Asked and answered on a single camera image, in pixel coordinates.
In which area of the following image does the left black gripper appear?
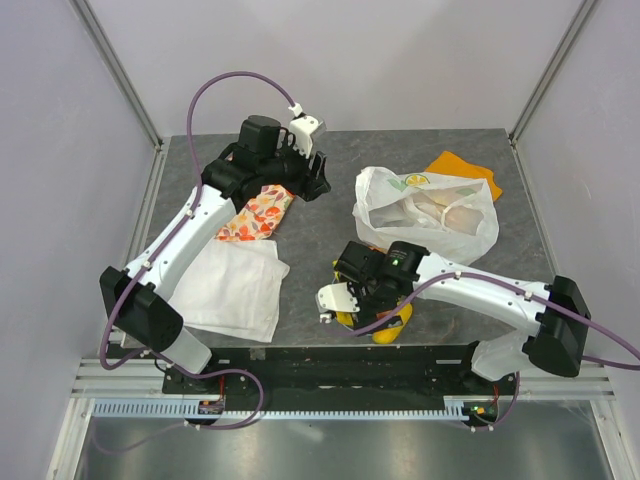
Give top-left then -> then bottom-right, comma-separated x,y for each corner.
259,133 -> 331,202

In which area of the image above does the large yellow banana bunch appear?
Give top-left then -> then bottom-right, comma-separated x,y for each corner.
335,312 -> 357,330

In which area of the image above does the small yellow banana bunch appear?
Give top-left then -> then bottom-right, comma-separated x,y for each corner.
332,260 -> 348,283

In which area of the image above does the white plastic bag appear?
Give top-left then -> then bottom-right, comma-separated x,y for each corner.
352,167 -> 500,265

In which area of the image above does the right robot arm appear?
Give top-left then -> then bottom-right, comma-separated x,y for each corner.
316,241 -> 591,394

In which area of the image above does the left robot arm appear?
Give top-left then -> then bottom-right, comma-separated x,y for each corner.
99,113 -> 330,393

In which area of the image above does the floral patterned cloth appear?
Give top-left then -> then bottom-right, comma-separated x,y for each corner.
216,185 -> 294,242

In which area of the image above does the white cloth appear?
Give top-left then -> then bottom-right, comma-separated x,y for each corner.
169,239 -> 290,343

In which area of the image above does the orange cloth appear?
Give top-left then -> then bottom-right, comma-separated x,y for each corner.
425,151 -> 503,201

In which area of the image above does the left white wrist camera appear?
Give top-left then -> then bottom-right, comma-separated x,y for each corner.
288,103 -> 326,159

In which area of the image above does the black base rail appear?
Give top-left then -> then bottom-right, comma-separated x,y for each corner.
162,344 -> 515,411

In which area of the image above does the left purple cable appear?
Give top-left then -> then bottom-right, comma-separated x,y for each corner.
99,70 -> 301,375

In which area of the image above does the purple cable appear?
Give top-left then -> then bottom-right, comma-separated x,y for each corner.
319,272 -> 640,431
99,70 -> 301,375

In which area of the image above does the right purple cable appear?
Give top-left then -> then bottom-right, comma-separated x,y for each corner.
319,272 -> 640,431

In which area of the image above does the left aluminium frame post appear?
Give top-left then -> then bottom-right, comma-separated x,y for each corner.
67,0 -> 165,151

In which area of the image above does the aluminium frame post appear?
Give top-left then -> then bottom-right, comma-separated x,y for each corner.
508,0 -> 601,144
67,0 -> 165,151

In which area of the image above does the light blue cable duct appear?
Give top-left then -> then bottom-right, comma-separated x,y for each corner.
92,398 -> 469,421

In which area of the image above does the right aluminium frame post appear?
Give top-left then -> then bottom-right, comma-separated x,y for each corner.
508,0 -> 601,144

